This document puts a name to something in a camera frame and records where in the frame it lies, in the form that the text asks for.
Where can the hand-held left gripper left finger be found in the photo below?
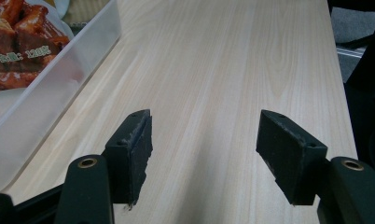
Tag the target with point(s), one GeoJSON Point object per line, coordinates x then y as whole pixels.
{"type": "Point", "coordinates": [129, 155]}

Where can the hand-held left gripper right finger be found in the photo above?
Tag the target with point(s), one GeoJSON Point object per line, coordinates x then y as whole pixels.
{"type": "Point", "coordinates": [289, 155]}

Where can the green seasoning packet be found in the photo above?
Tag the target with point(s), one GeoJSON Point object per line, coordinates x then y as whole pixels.
{"type": "Point", "coordinates": [24, 40]}

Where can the white orange food packet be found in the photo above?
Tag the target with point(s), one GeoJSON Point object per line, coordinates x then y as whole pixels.
{"type": "Point", "coordinates": [83, 12]}

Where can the metal frame rail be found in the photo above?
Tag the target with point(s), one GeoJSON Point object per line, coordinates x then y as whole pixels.
{"type": "Point", "coordinates": [350, 52]}

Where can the clear plastic container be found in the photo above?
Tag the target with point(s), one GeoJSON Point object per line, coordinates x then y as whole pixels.
{"type": "Point", "coordinates": [52, 102]}

